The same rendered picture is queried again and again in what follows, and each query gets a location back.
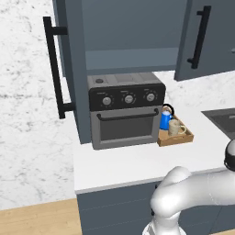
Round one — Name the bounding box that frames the black cabinet door handle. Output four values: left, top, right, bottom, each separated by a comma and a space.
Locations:
42, 16, 76, 120
186, 5, 212, 70

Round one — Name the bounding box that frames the grey wall cabinet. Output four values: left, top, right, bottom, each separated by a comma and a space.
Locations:
80, 0, 189, 76

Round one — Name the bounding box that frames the grey toaster oven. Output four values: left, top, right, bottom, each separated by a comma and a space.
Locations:
86, 72, 167, 151

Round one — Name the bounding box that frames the grey base cabinet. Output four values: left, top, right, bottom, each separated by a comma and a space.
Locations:
75, 180, 235, 235

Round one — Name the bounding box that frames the dark grey sink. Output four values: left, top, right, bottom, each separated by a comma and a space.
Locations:
200, 107, 235, 140

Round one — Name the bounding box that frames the grey cabinet door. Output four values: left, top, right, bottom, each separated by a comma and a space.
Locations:
173, 0, 235, 83
51, 0, 93, 145

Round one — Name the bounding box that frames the blue kettle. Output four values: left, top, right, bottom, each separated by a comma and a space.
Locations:
159, 103, 175, 131

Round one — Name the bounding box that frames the wooden tray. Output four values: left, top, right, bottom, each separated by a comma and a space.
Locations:
157, 114, 195, 148

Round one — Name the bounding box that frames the beige mug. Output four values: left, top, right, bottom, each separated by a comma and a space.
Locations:
167, 118, 187, 137

